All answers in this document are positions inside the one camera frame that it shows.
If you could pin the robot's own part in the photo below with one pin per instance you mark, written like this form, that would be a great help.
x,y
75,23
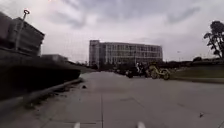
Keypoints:
x,y
77,125
141,125

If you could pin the row of parked bicycles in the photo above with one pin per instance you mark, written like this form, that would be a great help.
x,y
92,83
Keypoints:
x,y
150,71

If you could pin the grass bank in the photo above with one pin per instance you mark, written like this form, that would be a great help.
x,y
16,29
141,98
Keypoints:
x,y
200,72

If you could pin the tree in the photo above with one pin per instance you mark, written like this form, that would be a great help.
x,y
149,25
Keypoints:
x,y
216,38

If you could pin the concrete kerb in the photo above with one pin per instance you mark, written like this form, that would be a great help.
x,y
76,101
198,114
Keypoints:
x,y
40,93

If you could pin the dark building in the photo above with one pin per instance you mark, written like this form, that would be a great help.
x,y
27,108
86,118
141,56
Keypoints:
x,y
26,38

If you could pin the wide building with windows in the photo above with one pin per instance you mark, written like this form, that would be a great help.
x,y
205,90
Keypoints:
x,y
126,52

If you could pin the lamp pole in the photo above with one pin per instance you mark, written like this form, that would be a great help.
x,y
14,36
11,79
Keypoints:
x,y
20,30

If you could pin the grey paved plaza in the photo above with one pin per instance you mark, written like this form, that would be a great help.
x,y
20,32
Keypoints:
x,y
133,100

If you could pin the dark hedge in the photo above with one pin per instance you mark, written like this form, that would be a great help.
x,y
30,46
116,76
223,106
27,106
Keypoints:
x,y
30,76

